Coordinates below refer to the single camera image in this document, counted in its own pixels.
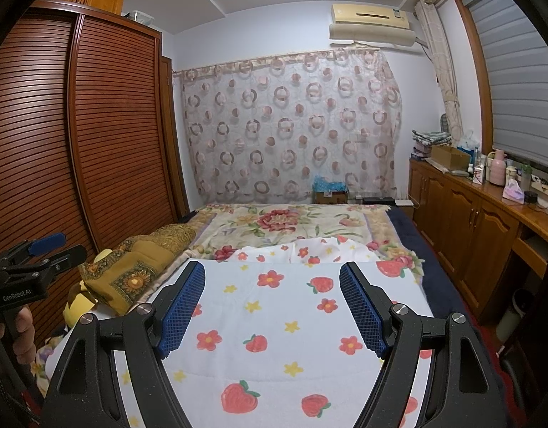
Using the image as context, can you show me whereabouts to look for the brown patterned garment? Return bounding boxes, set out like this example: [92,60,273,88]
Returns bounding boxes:
[78,224,199,316]

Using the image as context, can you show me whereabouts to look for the floral rose blanket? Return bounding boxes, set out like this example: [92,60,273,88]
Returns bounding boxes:
[127,203,424,308]

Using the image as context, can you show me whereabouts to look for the wooden window frame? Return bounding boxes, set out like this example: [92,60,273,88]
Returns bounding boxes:
[452,0,495,152]

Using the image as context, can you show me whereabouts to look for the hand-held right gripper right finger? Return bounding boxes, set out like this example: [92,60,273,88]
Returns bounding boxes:
[339,261,509,428]

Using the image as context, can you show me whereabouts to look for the grey window blind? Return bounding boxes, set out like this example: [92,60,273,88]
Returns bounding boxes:
[463,0,548,174]

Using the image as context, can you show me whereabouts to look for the clear plastic storage box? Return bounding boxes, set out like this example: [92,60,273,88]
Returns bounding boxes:
[125,9,155,25]

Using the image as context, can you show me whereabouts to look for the wooden sideboard cabinet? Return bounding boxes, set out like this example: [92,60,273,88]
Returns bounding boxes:
[409,157,548,326]

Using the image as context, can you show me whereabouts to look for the beige air conditioner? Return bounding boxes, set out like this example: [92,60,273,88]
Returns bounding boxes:
[329,2,416,50]

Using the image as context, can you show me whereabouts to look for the beige tied curtain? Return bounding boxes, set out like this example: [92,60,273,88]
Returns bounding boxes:
[413,0,464,137]

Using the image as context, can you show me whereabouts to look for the wooden louvred wardrobe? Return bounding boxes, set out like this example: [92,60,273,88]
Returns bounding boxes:
[0,0,188,344]

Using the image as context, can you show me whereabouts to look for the stack of folded cloths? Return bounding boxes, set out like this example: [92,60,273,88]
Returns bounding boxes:
[410,129,453,160]

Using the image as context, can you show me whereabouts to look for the pink thermos jug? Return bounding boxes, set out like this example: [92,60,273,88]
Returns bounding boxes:
[487,148,507,185]

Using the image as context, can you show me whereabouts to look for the purple tissue pack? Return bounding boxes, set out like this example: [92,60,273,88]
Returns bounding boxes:
[501,180,524,201]

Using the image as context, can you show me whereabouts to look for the circle print sheer curtain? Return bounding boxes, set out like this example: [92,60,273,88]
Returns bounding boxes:
[173,49,404,206]

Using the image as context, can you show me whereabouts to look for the navy bed sheet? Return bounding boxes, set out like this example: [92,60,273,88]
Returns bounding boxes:
[385,207,480,322]

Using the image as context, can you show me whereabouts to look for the open cardboard box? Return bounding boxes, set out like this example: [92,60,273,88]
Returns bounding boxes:
[430,145,472,169]

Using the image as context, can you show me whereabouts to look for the person's left hand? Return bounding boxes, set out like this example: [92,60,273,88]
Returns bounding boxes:
[0,307,36,366]

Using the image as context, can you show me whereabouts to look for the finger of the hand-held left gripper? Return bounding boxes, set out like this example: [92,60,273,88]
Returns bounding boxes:
[20,244,88,277]
[9,233,67,268]

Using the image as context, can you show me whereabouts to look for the white strawberry print sheet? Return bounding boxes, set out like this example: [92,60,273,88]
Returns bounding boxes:
[111,237,440,428]

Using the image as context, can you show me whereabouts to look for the yellow plush toy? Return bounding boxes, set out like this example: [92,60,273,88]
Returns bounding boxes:
[62,248,112,324]

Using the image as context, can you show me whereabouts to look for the blue plastic bag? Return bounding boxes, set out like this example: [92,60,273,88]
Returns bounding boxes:
[313,175,348,193]

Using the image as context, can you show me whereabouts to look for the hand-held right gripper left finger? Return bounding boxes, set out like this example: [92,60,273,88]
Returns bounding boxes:
[40,259,207,428]

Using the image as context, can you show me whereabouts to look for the white trash bin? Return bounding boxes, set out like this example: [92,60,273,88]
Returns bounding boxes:
[497,288,533,344]

